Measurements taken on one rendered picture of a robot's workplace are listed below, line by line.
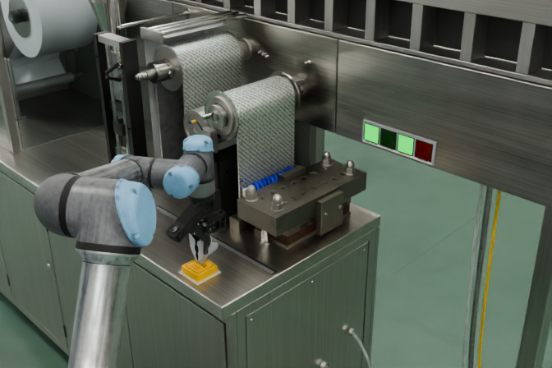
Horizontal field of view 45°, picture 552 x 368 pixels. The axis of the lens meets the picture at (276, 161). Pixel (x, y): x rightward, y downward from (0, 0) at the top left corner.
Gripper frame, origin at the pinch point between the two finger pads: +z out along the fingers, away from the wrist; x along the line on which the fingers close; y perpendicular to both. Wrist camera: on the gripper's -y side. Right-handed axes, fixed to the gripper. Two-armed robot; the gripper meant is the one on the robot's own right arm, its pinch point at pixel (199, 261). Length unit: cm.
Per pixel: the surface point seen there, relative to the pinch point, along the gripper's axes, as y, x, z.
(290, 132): 46, 10, -21
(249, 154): 28.2, 9.6, -19.4
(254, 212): 19.5, -1.3, -7.8
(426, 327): 124, 0, 94
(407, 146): 55, -27, -25
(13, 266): -3, 125, 59
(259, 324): 7.0, -15.8, 16.5
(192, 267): -1.9, 0.4, 1.2
